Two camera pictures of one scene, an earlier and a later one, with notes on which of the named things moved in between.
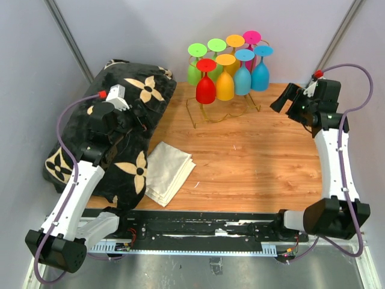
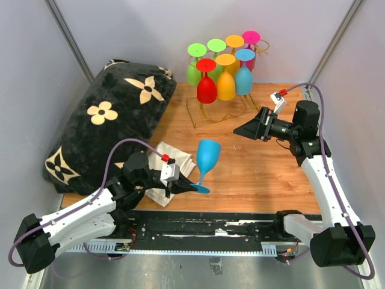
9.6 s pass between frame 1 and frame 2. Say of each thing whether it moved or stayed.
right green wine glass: stayed
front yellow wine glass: stayed
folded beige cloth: stayed
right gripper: moved
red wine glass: stayed
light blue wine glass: stayed
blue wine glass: moved
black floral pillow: stayed
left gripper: moved
